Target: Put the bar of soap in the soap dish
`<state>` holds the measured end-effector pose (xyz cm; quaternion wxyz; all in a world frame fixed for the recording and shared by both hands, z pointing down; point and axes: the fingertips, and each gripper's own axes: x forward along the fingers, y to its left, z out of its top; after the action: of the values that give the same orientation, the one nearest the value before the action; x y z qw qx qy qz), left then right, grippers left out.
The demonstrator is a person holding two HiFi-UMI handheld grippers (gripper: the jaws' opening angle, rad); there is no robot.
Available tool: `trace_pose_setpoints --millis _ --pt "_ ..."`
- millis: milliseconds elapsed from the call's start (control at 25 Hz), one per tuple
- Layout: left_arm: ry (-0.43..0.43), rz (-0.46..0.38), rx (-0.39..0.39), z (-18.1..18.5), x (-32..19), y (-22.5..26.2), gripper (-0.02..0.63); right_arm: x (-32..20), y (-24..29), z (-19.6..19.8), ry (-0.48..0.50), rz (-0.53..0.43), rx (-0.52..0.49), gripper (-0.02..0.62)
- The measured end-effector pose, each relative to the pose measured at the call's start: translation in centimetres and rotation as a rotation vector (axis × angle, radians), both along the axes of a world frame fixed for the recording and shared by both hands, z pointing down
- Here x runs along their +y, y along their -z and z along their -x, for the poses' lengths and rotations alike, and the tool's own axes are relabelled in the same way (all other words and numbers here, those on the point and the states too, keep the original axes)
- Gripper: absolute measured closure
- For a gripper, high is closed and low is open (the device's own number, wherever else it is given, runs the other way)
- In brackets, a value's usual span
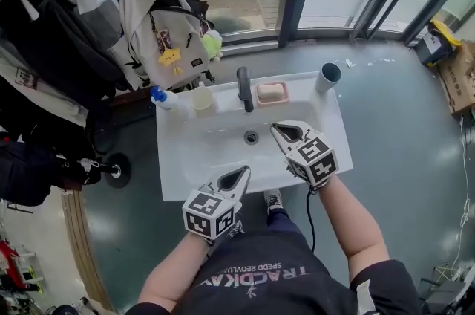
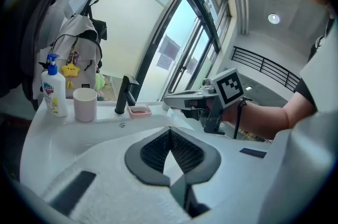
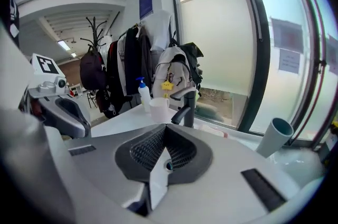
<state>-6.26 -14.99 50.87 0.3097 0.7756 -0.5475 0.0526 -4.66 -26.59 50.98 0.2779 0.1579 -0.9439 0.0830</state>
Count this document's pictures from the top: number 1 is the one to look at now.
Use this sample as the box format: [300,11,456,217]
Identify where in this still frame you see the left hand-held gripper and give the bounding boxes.
[181,164,252,244]

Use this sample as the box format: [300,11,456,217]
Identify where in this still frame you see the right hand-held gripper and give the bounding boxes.
[269,120,340,190]

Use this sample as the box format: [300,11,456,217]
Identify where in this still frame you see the pink soap dish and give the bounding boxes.
[254,80,291,109]

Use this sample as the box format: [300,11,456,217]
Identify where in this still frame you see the person's right forearm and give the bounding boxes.
[317,171,391,289]

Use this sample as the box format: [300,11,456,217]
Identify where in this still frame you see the person's left forearm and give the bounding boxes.
[136,230,213,314]

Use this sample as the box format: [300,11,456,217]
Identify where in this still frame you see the white ceramic sink basin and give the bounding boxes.
[155,71,354,203]

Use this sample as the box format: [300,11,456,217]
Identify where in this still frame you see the person's right shoe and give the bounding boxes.
[263,188,284,212]

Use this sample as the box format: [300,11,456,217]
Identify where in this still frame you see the person's shoe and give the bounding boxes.
[263,188,284,212]
[226,218,246,241]

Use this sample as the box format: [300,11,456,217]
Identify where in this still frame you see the person's left shoe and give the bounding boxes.
[226,218,246,241]

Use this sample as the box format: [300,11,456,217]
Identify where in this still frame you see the grey-green cup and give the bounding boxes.
[314,62,343,96]

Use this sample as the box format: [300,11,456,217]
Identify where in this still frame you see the person's navy trousers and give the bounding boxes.
[264,207,309,244]

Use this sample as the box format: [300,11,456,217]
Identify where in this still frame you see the black faucet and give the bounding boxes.
[236,65,255,114]

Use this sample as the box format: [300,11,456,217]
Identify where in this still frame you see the cream cup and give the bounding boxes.
[191,86,214,111]

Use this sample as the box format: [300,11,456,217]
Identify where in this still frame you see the white bottle blue cap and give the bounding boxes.
[149,85,191,117]

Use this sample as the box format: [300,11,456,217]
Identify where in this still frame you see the person's black printed t-shirt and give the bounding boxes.
[125,230,423,315]

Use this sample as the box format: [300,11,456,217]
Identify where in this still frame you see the black wheel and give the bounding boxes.
[105,152,132,189]

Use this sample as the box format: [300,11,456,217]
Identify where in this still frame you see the green plush toy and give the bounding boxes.
[200,29,225,64]

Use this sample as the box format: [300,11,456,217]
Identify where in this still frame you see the yellow star charm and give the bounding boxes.
[157,47,185,75]

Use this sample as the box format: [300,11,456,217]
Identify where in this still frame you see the brown patterned bag charm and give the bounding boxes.
[155,27,174,55]

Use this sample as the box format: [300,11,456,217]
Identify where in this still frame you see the black bin yellow bag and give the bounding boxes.
[413,19,464,68]

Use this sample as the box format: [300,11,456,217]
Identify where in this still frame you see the brown ribbed floor strip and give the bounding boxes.
[60,189,117,311]

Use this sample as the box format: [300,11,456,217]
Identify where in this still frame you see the cardboard box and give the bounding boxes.
[436,39,475,117]

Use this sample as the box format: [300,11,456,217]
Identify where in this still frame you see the beige backpack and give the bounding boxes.
[106,0,212,92]

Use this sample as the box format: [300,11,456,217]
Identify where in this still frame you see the black jacket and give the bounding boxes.
[0,0,130,111]

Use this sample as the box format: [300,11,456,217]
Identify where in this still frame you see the white printed garment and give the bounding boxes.
[0,41,91,129]

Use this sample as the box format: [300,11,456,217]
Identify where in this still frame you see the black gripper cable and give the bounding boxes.
[305,186,321,256]

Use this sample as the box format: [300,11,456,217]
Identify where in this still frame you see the white floor cable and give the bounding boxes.
[450,111,475,270]

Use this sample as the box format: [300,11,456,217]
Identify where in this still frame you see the grey chair black frame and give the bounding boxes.
[418,267,473,315]

